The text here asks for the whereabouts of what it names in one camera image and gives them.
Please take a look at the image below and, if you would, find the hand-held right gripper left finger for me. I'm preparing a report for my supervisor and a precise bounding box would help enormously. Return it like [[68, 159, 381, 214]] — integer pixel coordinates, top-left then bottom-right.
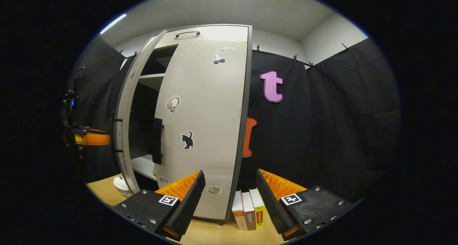
[[113, 170, 206, 241]]

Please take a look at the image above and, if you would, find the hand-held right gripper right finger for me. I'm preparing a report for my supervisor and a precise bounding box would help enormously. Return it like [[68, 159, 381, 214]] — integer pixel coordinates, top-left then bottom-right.
[[256, 169, 356, 240]]

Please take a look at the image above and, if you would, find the grey shoe cabinet door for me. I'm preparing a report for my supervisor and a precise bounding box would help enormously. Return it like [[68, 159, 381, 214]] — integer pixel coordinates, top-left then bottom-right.
[[154, 40, 251, 221], [114, 30, 168, 195]]

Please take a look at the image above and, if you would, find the grey shoe cabinet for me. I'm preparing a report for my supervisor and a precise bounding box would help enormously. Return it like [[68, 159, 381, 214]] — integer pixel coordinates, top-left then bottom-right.
[[114, 23, 253, 224]]

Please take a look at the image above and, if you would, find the grey cabinet drawer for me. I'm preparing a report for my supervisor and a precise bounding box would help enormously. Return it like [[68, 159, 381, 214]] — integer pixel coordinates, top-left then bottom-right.
[[155, 24, 251, 49]]

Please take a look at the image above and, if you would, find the yellow book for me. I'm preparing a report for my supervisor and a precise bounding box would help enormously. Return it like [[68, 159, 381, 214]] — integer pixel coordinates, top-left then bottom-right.
[[249, 188, 266, 227]]

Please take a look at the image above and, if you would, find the brown book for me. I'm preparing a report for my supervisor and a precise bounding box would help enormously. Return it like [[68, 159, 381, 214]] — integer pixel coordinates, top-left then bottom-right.
[[242, 191, 257, 231]]

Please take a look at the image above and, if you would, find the white round object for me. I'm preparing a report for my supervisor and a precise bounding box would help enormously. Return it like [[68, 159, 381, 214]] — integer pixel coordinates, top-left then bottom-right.
[[113, 175, 135, 198]]

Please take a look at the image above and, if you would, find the long ceiling light strip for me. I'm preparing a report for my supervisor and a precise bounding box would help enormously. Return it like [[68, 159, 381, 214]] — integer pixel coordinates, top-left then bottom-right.
[[100, 13, 127, 34]]

